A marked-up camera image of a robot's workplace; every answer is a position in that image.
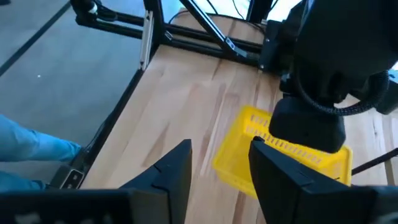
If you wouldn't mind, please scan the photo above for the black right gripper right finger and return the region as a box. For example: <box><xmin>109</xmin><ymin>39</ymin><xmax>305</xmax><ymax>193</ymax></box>
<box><xmin>248</xmin><ymin>136</ymin><xmax>376</xmax><ymax>224</ymax></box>

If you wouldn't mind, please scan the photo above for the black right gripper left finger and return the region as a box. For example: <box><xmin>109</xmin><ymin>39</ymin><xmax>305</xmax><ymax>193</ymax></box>
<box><xmin>119</xmin><ymin>138</ymin><xmax>193</xmax><ymax>224</ymax></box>

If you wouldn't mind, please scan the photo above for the yellow slotted plastic basket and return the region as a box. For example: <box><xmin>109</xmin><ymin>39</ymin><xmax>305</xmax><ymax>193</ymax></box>
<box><xmin>212</xmin><ymin>105</ymin><xmax>354</xmax><ymax>200</ymax></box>

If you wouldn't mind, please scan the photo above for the person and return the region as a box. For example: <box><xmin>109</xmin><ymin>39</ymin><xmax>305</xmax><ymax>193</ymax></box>
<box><xmin>0</xmin><ymin>114</ymin><xmax>82</xmax><ymax>192</ymax></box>

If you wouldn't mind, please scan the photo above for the black braided cable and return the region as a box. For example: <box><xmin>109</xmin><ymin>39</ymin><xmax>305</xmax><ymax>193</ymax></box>
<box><xmin>292</xmin><ymin>70</ymin><xmax>391</xmax><ymax>118</ymax></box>

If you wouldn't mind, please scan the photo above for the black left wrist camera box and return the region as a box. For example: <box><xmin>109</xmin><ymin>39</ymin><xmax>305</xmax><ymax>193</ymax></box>
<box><xmin>268</xmin><ymin>95</ymin><xmax>347</xmax><ymax>154</ymax></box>

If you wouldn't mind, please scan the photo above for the silver frame bracket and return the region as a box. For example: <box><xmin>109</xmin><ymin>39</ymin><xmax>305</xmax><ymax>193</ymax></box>
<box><xmin>139</xmin><ymin>10</ymin><xmax>155</xmax><ymax>72</ymax></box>
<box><xmin>49</xmin><ymin>164</ymin><xmax>85</xmax><ymax>190</ymax></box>

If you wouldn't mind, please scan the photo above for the black aluminium table frame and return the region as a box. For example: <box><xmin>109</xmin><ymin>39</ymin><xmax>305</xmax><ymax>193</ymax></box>
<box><xmin>49</xmin><ymin>0</ymin><xmax>280</xmax><ymax>190</ymax></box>

